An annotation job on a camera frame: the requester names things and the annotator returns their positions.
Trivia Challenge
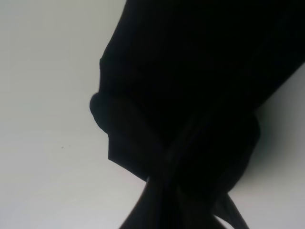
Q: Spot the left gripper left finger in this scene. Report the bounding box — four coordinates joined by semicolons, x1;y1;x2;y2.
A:
120;178;181;229

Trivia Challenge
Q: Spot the black printed t-shirt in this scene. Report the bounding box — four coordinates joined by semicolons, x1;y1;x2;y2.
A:
88;0;305;203

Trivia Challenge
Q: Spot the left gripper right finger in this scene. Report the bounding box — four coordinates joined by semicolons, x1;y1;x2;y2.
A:
213;193;249;229

